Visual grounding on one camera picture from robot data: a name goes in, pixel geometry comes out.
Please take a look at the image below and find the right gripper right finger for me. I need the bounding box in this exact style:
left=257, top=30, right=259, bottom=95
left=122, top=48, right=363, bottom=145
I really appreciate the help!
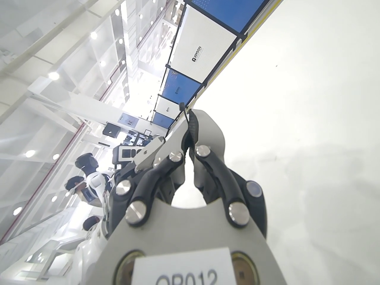
left=186, top=109, right=269, bottom=237

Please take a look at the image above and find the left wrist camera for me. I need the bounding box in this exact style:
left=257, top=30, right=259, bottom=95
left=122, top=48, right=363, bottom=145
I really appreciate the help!
left=114, top=145, right=152, bottom=162

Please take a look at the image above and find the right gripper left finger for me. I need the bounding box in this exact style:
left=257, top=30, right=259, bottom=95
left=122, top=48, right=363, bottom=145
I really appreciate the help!
left=111, top=110, right=194, bottom=227

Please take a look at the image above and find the thin black zip tie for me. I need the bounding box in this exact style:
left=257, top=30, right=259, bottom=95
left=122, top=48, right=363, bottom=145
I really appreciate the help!
left=179, top=102, right=190, bottom=126

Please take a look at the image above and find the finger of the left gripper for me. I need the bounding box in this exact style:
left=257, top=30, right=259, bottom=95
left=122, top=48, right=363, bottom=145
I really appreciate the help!
left=134, top=136, right=166, bottom=174

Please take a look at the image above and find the robot body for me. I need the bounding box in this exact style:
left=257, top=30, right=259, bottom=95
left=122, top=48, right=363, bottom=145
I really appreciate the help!
left=75, top=153, right=115, bottom=209

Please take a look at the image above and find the small blue partition panel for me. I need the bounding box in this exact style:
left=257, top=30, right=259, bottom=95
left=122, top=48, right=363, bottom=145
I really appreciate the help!
left=151, top=112, right=176, bottom=129

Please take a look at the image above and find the small white partition panel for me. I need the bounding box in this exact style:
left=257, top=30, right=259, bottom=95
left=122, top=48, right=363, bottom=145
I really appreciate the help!
left=154, top=96, right=180, bottom=115

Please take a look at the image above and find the large white partition panel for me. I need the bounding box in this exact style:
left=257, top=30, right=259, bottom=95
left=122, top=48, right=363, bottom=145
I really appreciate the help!
left=171, top=4, right=239, bottom=84

